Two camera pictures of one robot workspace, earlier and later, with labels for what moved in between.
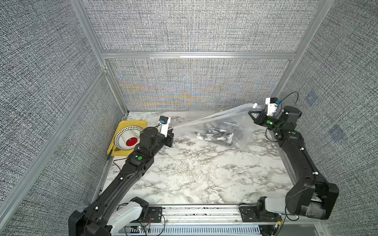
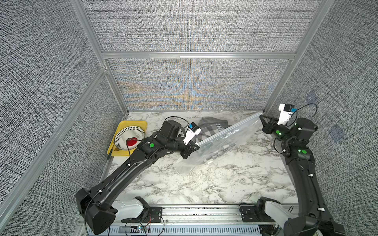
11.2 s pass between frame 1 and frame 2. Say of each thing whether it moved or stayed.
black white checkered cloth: moved
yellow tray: stayed
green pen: stayed
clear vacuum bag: moved
